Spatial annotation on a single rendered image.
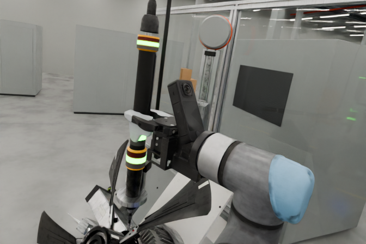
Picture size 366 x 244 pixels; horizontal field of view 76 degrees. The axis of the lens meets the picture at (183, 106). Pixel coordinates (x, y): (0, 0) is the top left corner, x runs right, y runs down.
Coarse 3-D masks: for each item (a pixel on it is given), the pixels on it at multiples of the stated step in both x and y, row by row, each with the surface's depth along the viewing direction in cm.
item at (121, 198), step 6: (150, 162) 57; (144, 168) 55; (144, 174) 55; (144, 180) 56; (144, 186) 57; (120, 192) 54; (144, 192) 56; (120, 198) 52; (126, 198) 53; (132, 198) 53; (138, 198) 53; (144, 198) 53; (120, 204) 52; (126, 204) 51; (132, 204) 51; (138, 204) 52
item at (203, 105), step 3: (198, 102) 112; (201, 102) 113; (204, 102) 114; (198, 105) 106; (201, 105) 107; (204, 105) 108; (207, 105) 110; (201, 108) 106; (204, 108) 106; (207, 108) 112; (201, 111) 106; (204, 111) 106; (207, 111) 114; (201, 114) 106; (204, 114) 108; (201, 117) 107; (204, 117) 109
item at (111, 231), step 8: (88, 232) 67; (96, 232) 67; (104, 232) 64; (112, 232) 65; (120, 232) 75; (128, 232) 73; (88, 240) 65; (96, 240) 65; (104, 240) 64; (112, 240) 63; (136, 240) 70
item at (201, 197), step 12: (192, 180) 73; (204, 180) 67; (180, 192) 71; (192, 192) 65; (204, 192) 61; (168, 204) 67; (180, 204) 62; (192, 204) 59; (204, 204) 57; (156, 216) 63; (168, 216) 60; (180, 216) 57; (192, 216) 55; (144, 228) 61
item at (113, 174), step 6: (126, 144) 84; (120, 150) 87; (114, 156) 93; (120, 156) 83; (114, 162) 89; (120, 162) 80; (114, 168) 85; (114, 174) 81; (114, 180) 79; (114, 186) 76
